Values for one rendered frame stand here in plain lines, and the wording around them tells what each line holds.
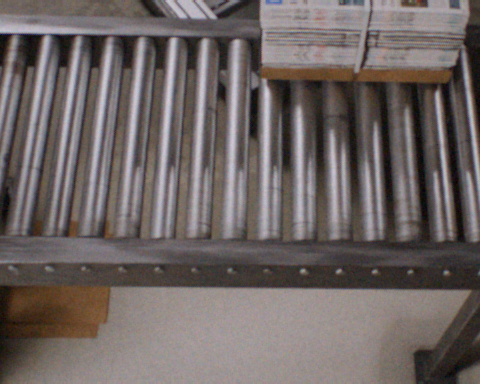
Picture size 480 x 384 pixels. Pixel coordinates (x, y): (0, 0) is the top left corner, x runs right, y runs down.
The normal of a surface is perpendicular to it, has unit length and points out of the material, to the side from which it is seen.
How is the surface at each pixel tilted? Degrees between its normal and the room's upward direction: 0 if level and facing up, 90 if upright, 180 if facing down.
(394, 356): 0
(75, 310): 0
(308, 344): 0
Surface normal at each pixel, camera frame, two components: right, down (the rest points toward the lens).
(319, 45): 0.00, 0.88
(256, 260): 0.04, -0.47
